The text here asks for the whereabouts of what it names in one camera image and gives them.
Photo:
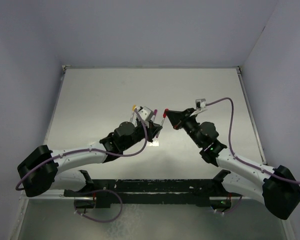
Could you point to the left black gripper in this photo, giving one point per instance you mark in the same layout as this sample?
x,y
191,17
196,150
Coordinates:
x,y
152,130

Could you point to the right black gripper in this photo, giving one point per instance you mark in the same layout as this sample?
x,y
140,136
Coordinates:
x,y
178,119

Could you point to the red pen cap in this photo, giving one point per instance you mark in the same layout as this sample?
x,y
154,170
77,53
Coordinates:
x,y
165,113

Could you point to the white pen red end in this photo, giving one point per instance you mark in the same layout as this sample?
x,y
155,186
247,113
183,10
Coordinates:
x,y
161,125

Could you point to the white pen yellow end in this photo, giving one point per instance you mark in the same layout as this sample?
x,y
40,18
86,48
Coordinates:
x,y
132,116

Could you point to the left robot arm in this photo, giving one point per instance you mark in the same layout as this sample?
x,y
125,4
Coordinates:
x,y
46,169

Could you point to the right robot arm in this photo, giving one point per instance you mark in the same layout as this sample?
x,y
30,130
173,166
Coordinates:
x,y
274,187

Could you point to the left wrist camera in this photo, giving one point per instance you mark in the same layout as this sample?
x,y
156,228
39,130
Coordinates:
x,y
145,113

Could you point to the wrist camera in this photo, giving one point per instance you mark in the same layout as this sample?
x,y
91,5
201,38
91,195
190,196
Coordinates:
x,y
145,113
200,104

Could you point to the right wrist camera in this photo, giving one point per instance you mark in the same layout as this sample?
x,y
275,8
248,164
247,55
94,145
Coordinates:
x,y
200,104

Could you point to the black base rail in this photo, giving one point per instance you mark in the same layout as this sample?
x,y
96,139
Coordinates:
x,y
150,192

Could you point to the aluminium frame rail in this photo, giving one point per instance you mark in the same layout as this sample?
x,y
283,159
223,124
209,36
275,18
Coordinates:
x,y
255,130

